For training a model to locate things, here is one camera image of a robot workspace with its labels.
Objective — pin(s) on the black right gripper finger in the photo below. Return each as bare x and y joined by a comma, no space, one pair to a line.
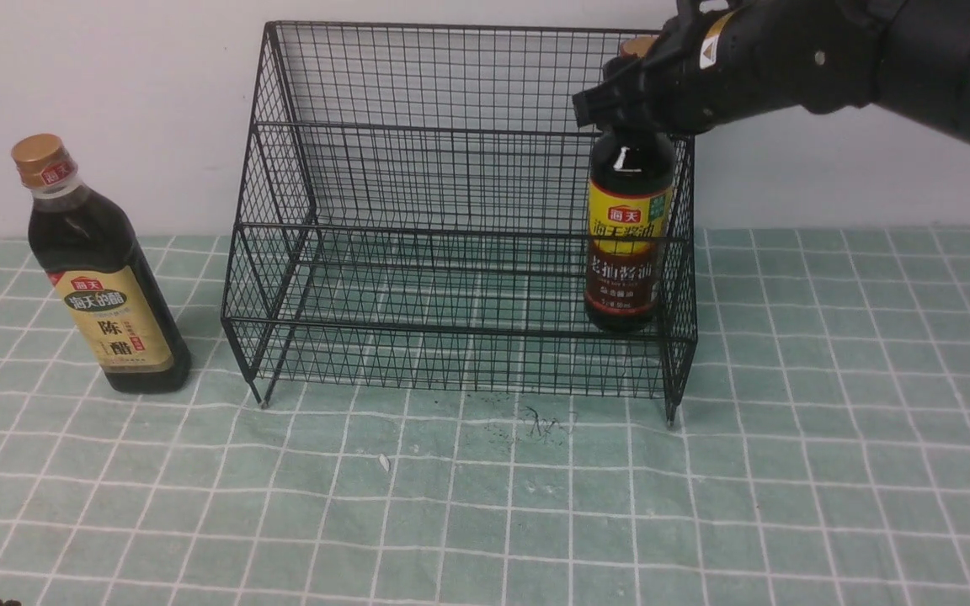
621,100

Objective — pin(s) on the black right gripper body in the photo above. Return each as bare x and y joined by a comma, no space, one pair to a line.
757,57

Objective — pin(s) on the soy sauce bottle red cap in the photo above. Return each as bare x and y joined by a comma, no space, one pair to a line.
630,192

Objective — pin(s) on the vinegar bottle gold cap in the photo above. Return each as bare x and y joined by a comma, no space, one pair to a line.
88,248

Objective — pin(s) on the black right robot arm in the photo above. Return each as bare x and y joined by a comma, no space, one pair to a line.
923,64

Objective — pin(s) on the green checkered tablecloth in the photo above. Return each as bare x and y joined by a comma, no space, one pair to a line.
821,456

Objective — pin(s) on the black wire mesh shelf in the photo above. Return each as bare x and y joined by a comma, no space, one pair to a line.
412,214

